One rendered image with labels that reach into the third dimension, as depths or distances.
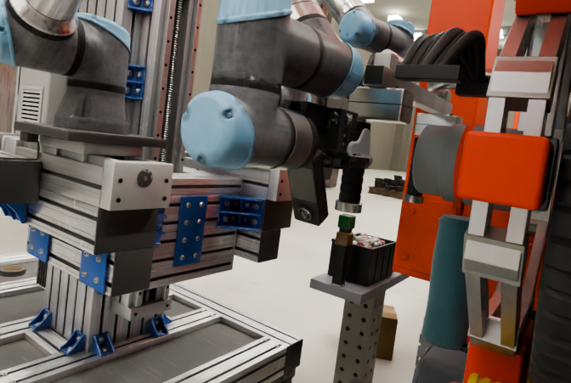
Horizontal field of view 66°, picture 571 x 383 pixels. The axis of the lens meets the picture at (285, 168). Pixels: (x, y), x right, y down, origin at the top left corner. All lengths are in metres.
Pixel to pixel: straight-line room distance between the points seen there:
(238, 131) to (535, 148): 0.28
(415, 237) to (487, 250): 0.72
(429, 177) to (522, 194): 0.35
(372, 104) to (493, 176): 0.28
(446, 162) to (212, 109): 0.47
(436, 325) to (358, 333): 0.61
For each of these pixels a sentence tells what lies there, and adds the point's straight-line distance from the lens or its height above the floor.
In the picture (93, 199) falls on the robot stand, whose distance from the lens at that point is 0.90.
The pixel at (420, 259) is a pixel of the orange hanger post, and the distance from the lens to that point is 1.29.
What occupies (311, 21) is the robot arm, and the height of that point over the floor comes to 1.00.
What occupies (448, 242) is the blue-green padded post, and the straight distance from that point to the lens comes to 0.95.
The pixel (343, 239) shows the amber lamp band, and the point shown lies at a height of 0.59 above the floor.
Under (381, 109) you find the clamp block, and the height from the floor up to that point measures 0.91.
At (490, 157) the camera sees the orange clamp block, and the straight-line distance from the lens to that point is 0.48.
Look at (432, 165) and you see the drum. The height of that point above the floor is 0.84.
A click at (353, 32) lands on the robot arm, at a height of 1.11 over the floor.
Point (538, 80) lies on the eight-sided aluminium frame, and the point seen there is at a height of 0.95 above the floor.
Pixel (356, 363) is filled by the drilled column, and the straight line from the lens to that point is 1.61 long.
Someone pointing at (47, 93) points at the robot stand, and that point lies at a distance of 1.42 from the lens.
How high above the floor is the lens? 0.85
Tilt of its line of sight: 4 degrees down
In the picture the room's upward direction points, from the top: 7 degrees clockwise
